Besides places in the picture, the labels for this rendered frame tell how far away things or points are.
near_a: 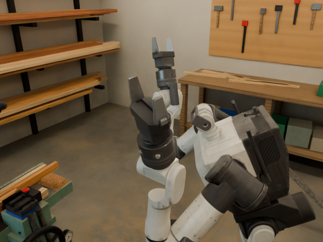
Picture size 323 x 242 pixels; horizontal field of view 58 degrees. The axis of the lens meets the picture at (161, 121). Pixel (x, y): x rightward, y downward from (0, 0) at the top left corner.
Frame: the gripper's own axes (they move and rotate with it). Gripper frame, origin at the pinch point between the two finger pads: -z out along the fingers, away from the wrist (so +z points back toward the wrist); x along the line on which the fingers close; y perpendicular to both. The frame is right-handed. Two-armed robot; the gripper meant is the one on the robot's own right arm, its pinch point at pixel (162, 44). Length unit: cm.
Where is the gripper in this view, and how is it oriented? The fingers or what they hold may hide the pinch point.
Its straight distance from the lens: 131.9
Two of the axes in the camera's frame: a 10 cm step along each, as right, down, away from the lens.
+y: -7.9, 0.1, 6.2
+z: 1.2, 9.8, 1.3
